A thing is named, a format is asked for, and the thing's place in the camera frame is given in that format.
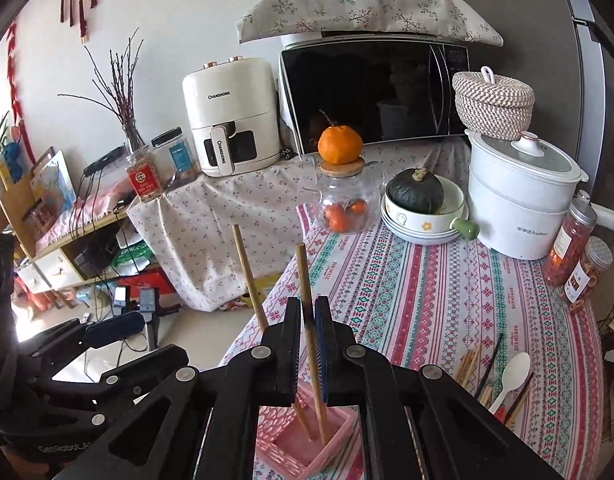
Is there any floral cloth microwave cover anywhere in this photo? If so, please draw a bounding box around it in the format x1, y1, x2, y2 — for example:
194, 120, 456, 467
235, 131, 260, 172
237, 0, 504, 47

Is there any bamboo chopstick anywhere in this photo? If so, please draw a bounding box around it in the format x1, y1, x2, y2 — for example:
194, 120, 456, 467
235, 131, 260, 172
295, 243, 330, 445
478, 385, 493, 408
505, 391, 529, 427
455, 348, 479, 388

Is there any dark green squash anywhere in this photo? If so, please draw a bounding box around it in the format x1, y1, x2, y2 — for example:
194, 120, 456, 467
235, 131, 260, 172
387, 168, 445, 214

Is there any white air fryer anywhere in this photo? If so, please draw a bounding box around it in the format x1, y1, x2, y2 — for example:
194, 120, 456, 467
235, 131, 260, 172
182, 56, 281, 178

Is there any jar of ring snacks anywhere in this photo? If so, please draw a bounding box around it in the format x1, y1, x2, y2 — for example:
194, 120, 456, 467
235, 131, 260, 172
562, 236, 614, 312

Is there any white plastic spoon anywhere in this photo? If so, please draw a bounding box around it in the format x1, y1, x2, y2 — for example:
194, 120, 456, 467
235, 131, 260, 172
489, 352, 531, 415

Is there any patterned striped tablecloth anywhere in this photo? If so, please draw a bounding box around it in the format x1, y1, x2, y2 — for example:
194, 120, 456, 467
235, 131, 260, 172
308, 226, 603, 479

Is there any grey refrigerator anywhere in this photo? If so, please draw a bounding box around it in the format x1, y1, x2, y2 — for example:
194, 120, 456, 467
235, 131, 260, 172
464, 0, 614, 209

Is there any pink lattice utensil holder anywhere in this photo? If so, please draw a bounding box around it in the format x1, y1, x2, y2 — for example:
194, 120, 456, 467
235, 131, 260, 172
256, 380, 358, 479

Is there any jar of red snacks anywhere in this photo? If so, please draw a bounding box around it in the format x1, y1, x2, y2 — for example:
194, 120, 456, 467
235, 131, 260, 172
543, 197, 598, 287

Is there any glass jar with tomatoes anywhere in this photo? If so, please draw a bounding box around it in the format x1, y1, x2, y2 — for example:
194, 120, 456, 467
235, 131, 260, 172
298, 157, 387, 234

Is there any red label nut jar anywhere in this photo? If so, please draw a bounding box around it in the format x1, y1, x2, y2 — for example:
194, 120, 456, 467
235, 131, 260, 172
126, 146, 163, 202

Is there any vase with dry branches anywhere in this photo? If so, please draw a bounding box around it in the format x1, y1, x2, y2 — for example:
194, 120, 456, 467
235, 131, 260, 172
59, 28, 146, 154

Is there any black chopstick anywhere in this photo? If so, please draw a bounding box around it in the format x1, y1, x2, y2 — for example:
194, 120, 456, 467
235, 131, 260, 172
473, 333, 505, 400
503, 373, 534, 426

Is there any red chopstick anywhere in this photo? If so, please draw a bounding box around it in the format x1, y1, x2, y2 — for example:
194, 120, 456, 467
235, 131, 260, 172
494, 406, 505, 422

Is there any black power strip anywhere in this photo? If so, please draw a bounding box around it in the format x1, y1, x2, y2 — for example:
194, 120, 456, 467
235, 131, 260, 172
83, 145, 126, 178

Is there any floral white cabinet cloth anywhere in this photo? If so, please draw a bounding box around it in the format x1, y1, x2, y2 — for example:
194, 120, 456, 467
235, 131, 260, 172
125, 136, 473, 313

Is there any blue label plastic jar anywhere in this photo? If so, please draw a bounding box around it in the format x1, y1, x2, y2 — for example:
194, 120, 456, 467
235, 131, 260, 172
151, 127, 199, 190

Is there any woven lidded basket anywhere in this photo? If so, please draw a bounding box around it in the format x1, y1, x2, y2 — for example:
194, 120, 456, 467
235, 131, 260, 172
452, 66, 536, 141

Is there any orange tangerine on jar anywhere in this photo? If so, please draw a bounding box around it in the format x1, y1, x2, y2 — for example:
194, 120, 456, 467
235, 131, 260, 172
318, 110, 363, 165

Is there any white bowl green handle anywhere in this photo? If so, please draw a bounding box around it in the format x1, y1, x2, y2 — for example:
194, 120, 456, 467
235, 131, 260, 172
381, 177, 479, 246

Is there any light wooden chopstick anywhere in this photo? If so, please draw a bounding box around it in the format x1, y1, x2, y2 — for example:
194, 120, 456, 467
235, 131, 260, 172
231, 224, 317, 441

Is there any white electric cooking pot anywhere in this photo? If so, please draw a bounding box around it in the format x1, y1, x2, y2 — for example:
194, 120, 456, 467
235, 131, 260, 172
465, 129, 590, 260

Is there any black microwave oven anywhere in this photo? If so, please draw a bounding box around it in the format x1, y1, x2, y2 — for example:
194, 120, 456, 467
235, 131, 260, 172
278, 34, 470, 156

